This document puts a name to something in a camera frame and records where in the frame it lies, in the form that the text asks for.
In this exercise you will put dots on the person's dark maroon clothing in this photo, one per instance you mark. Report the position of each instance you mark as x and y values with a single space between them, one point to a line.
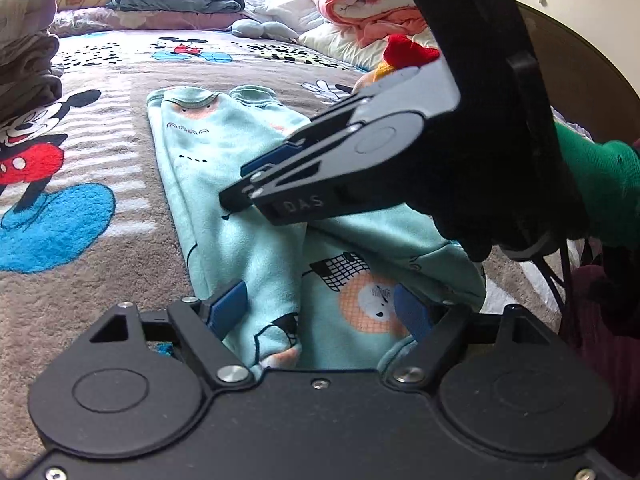
610 350

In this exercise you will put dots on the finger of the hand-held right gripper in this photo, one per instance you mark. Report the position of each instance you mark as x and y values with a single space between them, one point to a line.
300 200
270 160

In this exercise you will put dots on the light blue plush pillow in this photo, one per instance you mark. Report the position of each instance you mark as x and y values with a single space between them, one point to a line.
255 29

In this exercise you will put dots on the person's right forearm green sleeve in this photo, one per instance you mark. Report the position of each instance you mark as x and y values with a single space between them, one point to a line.
600 185

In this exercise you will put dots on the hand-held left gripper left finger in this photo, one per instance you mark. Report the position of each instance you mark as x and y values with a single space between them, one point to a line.
227 310

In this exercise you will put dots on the white pillow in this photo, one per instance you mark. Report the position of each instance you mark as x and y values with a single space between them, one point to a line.
285 5

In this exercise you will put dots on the purple garment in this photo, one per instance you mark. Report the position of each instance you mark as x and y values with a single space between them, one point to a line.
572 125

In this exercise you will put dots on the folded yellow sweater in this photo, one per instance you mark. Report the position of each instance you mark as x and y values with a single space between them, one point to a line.
375 76

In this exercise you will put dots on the cartoon mouse printed blanket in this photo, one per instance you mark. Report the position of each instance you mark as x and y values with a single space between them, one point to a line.
125 260

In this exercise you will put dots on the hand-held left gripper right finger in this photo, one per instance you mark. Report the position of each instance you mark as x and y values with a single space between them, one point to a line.
412 312

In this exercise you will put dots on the mint green printed garment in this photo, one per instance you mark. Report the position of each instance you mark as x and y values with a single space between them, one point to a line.
260 260

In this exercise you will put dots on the dark round board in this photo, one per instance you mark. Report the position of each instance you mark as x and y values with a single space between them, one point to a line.
585 70

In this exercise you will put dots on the pile of grey clothes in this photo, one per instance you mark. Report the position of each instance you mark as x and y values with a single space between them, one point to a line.
25 60

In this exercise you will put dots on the purple ruffled pillow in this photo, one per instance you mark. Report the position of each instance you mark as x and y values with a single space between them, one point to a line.
150 21

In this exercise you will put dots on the folded red sweater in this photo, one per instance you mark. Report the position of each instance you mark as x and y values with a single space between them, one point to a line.
407 52

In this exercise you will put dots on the cream quilt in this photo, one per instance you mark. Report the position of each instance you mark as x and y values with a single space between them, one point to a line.
340 45

